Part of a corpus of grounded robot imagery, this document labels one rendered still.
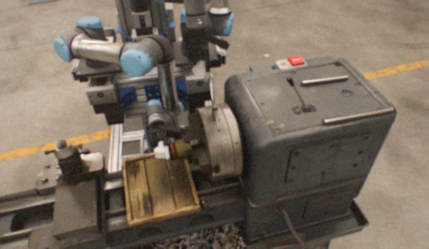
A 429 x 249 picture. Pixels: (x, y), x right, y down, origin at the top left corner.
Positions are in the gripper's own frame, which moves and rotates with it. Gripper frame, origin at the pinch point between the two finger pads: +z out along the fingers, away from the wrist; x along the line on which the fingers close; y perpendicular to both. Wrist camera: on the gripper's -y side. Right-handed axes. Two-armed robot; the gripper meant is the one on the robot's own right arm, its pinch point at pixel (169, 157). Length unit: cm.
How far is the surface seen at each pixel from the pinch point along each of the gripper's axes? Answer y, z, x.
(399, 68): -261, -158, -108
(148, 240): 15.5, 12.8, -37.7
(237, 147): -26.0, 9.2, 8.5
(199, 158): -11.5, 5.8, 2.4
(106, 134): 48, -139, -108
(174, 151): -2.5, -0.5, 2.2
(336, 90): -72, -3, 17
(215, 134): -18.5, 4.6, 13.2
